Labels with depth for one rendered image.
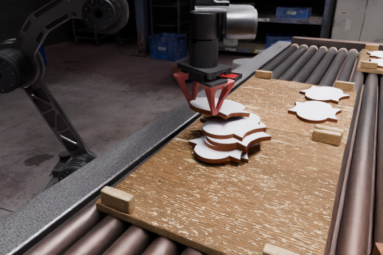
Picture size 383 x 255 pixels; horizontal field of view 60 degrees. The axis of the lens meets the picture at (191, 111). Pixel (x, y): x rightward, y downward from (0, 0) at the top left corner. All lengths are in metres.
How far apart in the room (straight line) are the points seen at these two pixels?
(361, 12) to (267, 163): 4.98
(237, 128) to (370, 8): 4.98
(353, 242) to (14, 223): 0.52
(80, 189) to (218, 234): 0.28
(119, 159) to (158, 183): 0.15
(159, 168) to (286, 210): 0.25
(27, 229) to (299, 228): 0.42
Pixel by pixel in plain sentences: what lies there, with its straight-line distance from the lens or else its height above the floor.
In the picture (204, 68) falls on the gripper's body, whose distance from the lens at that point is 0.65.
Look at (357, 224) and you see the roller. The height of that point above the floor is 0.92.
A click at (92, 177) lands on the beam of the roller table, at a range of 0.69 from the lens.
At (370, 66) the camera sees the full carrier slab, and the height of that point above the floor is 0.95.
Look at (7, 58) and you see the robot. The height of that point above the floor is 0.95.
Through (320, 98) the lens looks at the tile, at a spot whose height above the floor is 0.95.
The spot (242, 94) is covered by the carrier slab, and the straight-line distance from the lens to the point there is 1.04.
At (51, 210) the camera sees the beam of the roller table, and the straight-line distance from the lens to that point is 0.63.
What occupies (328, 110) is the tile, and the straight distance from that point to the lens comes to 0.95.
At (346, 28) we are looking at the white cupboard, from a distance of 5.59.
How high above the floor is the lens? 1.28
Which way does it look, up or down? 23 degrees down
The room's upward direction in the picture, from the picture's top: straight up
